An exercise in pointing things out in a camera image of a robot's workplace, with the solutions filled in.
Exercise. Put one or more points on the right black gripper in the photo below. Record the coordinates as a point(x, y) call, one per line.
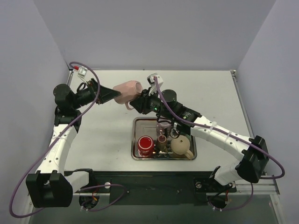
point(142, 102)

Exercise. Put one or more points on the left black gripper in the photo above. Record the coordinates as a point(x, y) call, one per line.
point(97, 91)

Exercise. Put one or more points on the pink faceted ceramic mug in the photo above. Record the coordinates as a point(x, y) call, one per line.
point(129, 90)

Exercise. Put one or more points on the red ceramic mug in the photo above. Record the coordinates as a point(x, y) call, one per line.
point(145, 146)

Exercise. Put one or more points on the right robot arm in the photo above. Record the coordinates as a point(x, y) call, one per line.
point(250, 153)

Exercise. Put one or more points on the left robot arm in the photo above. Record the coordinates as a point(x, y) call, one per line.
point(58, 140)

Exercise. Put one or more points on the lilac ceramic mug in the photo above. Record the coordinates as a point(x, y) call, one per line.
point(163, 128)

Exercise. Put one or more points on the cream ceramic mug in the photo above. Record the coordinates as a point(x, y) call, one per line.
point(181, 146)

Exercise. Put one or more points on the stainless steel tray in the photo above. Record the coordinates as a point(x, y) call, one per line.
point(146, 126)

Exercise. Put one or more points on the small dark brown cup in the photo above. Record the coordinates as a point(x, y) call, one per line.
point(161, 142)

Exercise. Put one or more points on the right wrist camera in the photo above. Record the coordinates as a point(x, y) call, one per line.
point(155, 80)

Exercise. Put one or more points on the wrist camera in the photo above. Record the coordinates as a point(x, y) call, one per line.
point(82, 71)
point(155, 80)

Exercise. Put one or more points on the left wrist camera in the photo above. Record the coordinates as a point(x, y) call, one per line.
point(82, 71)

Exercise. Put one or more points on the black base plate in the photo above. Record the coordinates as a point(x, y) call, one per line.
point(135, 188)

